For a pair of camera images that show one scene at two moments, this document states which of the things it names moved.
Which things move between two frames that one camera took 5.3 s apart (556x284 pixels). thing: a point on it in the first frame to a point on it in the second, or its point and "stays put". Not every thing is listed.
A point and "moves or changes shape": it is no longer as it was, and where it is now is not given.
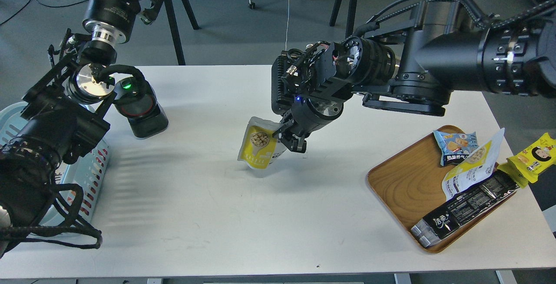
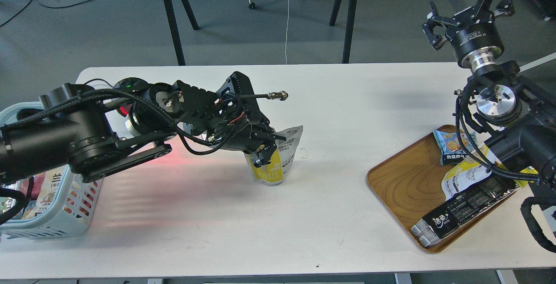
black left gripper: x=112 y=12 to x=252 y=137
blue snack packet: x=455 y=148 stays put
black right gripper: x=306 y=114 to x=477 y=43
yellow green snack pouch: x=259 y=148 moves or changes shape
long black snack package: x=466 y=205 stays put
